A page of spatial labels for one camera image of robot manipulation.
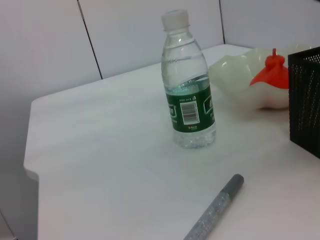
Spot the green label water bottle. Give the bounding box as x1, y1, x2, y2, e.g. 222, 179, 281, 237
161, 9, 217, 150

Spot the grey marker pen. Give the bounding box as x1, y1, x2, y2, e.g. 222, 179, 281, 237
183, 173, 245, 240

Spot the red-orange toy fruit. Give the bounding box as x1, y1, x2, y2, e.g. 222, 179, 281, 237
249, 48, 290, 90

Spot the wavy glass fruit plate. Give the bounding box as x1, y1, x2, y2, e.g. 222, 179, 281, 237
208, 44, 316, 111

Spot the black mesh pen holder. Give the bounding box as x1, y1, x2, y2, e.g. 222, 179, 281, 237
287, 46, 320, 160

